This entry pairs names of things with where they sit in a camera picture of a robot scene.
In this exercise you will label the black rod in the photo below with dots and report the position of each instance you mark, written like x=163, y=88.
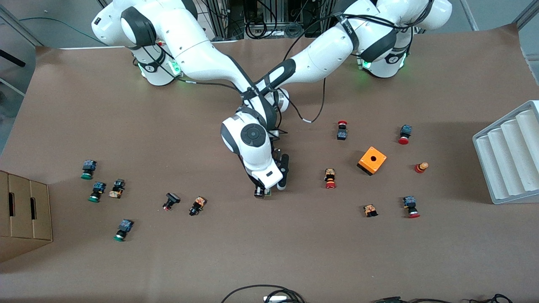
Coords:
x=10, y=57

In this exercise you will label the red mushroom button blue base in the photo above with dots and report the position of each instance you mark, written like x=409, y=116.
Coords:
x=405, y=131
x=410, y=204

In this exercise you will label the green mushroom push button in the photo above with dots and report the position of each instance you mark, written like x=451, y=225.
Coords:
x=89, y=165
x=99, y=187
x=125, y=226

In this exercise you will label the grey white ribbed tray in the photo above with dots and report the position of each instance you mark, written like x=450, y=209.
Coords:
x=505, y=155

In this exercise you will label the red stop button orange base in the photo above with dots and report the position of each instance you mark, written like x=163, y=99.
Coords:
x=330, y=181

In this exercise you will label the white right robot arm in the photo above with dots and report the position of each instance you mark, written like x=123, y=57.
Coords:
x=198, y=54

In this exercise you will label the black rectangular push button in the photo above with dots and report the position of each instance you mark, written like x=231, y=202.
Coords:
x=172, y=198

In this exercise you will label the grey metal frame bar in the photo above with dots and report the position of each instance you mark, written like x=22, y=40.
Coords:
x=469, y=14
x=21, y=26
x=528, y=12

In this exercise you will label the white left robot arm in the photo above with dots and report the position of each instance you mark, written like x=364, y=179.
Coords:
x=328, y=50

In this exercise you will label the small red yellow button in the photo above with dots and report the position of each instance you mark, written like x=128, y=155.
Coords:
x=420, y=168

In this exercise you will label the brown cardboard box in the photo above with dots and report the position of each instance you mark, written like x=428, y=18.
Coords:
x=25, y=227

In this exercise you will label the white plug adapter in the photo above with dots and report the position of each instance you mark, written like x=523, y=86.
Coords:
x=276, y=299

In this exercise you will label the red button black base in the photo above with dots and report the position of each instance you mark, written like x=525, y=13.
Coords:
x=342, y=134

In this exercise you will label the small orange contact block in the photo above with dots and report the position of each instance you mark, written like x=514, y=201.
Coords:
x=370, y=209

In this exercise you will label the orange button enclosure box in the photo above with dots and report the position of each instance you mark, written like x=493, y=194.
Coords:
x=379, y=162

